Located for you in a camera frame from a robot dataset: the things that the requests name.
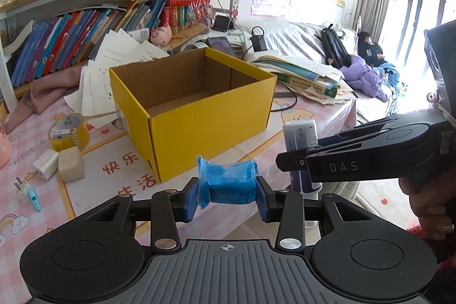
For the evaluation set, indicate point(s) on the cream eraser block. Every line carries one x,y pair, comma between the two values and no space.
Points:
71,165

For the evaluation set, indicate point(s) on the pink cylindrical humidifier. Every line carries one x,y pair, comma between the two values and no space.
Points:
5,148

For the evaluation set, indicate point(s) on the right hand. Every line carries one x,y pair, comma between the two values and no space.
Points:
429,205

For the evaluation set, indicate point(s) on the purple jacket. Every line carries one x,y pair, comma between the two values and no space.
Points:
359,75

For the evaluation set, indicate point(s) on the yellow tape roll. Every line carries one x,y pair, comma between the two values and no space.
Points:
81,137

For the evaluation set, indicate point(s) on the large white charger plug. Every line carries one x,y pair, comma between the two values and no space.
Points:
47,164

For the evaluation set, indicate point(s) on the small white charger plug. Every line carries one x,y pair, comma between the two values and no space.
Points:
22,190

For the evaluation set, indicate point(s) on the pink cloth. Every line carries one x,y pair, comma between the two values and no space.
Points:
42,94

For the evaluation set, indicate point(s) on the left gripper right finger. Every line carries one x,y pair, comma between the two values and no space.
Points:
290,210

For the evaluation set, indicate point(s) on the stack of printed papers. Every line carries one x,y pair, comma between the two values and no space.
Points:
94,98

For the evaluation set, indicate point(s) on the black power adapter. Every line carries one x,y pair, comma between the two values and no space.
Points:
258,39

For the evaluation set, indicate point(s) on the open green book pile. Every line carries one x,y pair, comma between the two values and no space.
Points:
318,82

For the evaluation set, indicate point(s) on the pink pig plush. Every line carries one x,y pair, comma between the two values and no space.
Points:
161,36

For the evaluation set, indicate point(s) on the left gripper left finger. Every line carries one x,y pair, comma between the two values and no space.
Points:
163,210

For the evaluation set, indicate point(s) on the black backpack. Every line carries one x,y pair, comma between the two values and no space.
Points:
335,53

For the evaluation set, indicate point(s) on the blue block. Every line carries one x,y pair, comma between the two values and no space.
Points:
228,184

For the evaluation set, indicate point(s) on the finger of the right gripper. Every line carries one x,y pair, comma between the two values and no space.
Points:
389,149
403,131

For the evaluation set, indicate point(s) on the yellow cardboard box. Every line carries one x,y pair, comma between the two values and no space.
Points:
198,102

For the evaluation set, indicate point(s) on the row of leaning books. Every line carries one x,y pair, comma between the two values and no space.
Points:
67,39

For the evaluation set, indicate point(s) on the light blue whistle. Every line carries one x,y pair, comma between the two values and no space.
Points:
34,198

